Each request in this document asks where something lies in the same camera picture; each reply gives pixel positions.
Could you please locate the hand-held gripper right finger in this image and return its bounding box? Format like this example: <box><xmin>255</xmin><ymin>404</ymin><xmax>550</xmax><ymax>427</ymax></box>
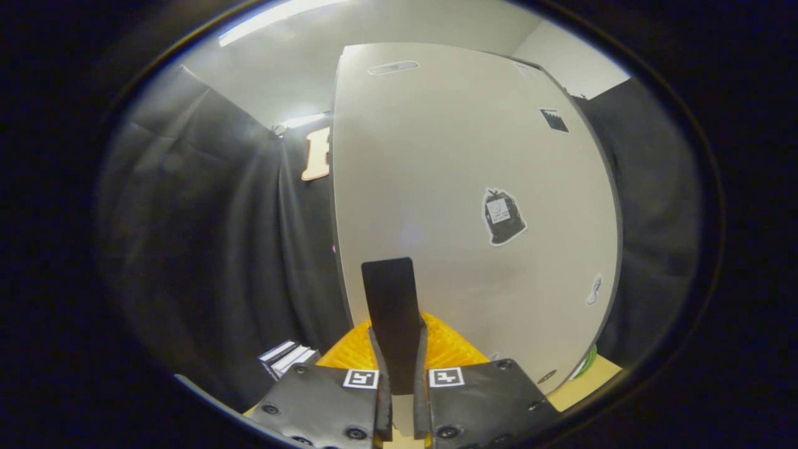
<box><xmin>396</xmin><ymin>257</ymin><xmax>559</xmax><ymax>449</ymax></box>

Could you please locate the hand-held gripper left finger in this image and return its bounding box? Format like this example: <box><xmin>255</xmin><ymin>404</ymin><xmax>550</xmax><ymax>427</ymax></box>
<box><xmin>249</xmin><ymin>258</ymin><xmax>397</xmax><ymax>449</ymax></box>

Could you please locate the white shoe cabinet door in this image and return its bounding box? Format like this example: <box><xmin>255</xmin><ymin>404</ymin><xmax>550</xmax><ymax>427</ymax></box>
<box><xmin>332</xmin><ymin>42</ymin><xmax>622</xmax><ymax>396</ymax></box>

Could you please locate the stack of booklets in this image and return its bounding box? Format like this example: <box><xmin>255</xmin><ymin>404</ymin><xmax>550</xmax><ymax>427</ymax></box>
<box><xmin>258</xmin><ymin>339</ymin><xmax>322</xmax><ymax>381</ymax></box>

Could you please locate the black backdrop cloth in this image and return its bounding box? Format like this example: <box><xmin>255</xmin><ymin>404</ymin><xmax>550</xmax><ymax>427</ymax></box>
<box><xmin>99</xmin><ymin>65</ymin><xmax>351</xmax><ymax>413</ymax></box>
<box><xmin>572</xmin><ymin>78</ymin><xmax>706</xmax><ymax>370</ymax></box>

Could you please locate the ceiling light strip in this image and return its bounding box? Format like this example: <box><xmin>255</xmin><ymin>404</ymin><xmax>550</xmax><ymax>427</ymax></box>
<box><xmin>279</xmin><ymin>112</ymin><xmax>329</xmax><ymax>130</ymax></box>

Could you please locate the green cable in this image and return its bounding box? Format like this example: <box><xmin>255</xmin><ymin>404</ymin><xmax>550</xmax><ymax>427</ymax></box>
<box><xmin>572</xmin><ymin>345</ymin><xmax>599</xmax><ymax>379</ymax></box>

